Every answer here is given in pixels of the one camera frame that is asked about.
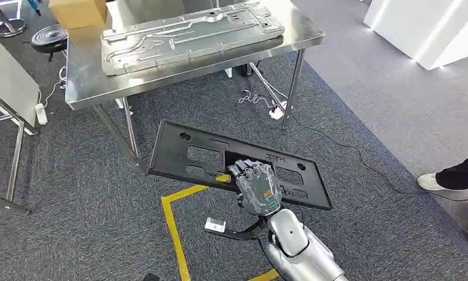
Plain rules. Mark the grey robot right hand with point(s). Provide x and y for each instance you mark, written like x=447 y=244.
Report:
x=257 y=190

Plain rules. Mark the black plastic cutout panel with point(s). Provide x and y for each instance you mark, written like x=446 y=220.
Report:
x=172 y=155

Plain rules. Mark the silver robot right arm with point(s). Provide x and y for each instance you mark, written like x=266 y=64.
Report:
x=296 y=244

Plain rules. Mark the white power strip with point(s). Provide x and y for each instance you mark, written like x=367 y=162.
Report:
x=41 y=113
x=278 y=111

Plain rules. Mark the black robot foot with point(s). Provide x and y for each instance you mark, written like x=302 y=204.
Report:
x=151 y=277

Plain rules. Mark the pressed silver metal panel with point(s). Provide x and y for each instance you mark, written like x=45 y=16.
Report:
x=187 y=38

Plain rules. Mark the person's white right shoe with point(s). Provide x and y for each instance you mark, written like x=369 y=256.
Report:
x=429 y=182

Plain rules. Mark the stainless steel table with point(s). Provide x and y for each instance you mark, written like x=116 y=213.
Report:
x=86 y=85

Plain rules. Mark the person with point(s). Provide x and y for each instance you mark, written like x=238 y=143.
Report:
x=460 y=172

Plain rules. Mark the white display block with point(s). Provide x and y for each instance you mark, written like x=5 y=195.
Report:
x=424 y=27

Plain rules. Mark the brown cardboard box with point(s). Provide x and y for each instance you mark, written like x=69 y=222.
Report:
x=77 y=13

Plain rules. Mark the white flat board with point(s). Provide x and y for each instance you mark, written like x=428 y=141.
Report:
x=5 y=77

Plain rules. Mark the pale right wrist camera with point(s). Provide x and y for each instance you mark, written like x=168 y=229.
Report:
x=214 y=225

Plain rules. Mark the steel frame table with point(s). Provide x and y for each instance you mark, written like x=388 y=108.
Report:
x=16 y=155

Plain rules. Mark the chrome stanchion post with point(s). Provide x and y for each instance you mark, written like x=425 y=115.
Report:
x=11 y=28

